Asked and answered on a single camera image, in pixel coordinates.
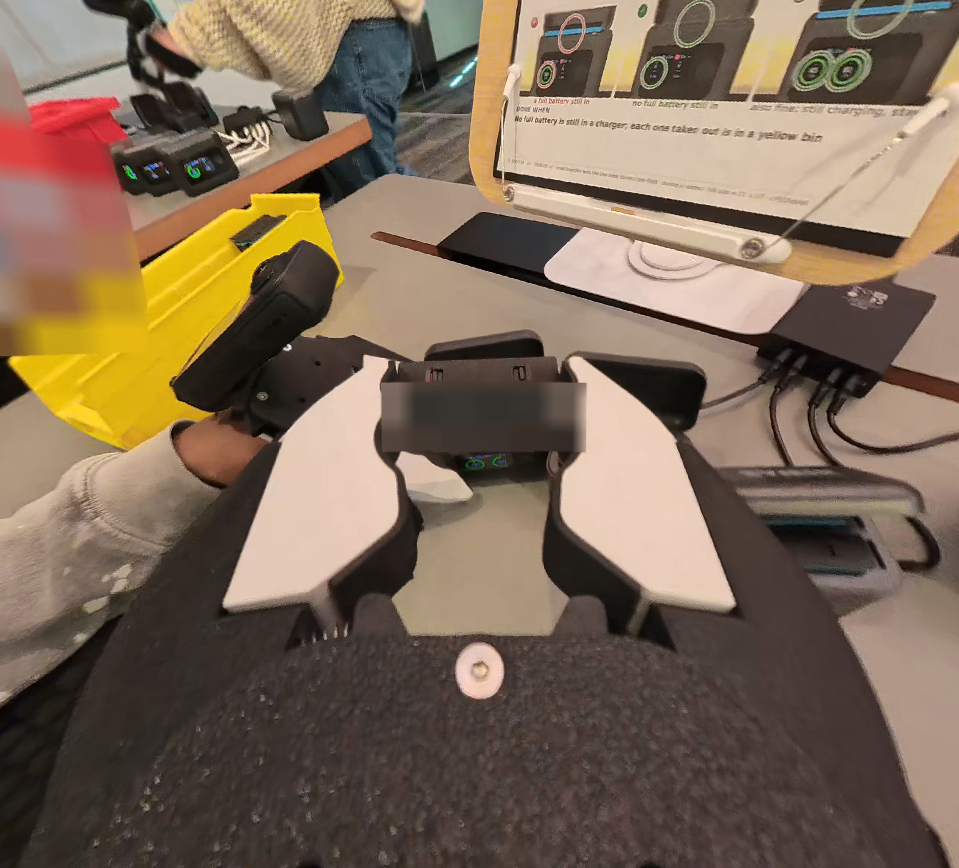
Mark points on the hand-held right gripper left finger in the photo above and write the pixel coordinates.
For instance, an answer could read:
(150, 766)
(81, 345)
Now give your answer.
(322, 509)

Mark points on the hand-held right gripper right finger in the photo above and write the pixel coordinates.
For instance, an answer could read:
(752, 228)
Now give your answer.
(645, 509)

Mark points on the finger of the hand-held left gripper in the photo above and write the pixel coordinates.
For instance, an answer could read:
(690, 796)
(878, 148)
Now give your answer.
(435, 479)

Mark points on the yellow plastic bin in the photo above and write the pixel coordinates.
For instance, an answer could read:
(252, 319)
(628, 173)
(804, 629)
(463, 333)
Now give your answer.
(195, 314)

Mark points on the black camera battery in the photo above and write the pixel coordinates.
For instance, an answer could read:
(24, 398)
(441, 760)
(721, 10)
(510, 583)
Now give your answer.
(258, 230)
(450, 369)

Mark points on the black battery charger case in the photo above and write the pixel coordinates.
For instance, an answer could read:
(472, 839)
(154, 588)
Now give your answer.
(207, 160)
(150, 167)
(645, 381)
(824, 546)

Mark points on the person's left hand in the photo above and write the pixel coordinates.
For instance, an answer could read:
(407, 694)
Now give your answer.
(218, 452)

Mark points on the wooden work table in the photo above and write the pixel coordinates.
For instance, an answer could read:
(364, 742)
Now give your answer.
(300, 149)

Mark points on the white base mat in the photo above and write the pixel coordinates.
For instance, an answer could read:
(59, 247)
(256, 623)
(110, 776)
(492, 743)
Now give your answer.
(749, 302)

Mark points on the dark flat mat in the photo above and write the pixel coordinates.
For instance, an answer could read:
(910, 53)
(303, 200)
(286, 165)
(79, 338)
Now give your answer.
(502, 242)

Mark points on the black charging hub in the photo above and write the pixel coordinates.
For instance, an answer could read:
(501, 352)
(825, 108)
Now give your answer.
(854, 329)

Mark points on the white clip bar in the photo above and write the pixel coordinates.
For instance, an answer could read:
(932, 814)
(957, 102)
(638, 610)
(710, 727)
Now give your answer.
(645, 224)

